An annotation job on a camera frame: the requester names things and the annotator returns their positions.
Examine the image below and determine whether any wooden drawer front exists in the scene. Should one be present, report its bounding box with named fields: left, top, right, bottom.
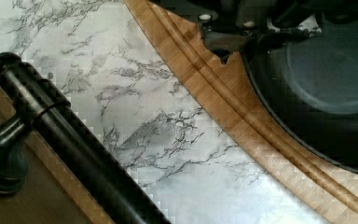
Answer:
left=0, top=88, right=115, bottom=224

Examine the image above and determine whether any black bowl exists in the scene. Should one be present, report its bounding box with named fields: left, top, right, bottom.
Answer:
left=245, top=21, right=358, bottom=174

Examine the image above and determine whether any bamboo cutting board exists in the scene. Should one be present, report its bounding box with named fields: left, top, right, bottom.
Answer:
left=124, top=0, right=358, bottom=224

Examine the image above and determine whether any black drawer handle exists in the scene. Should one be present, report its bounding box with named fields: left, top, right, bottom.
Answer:
left=0, top=52, right=171, bottom=224

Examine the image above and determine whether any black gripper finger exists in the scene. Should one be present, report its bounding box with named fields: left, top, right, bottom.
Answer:
left=198, top=8, right=311, bottom=63

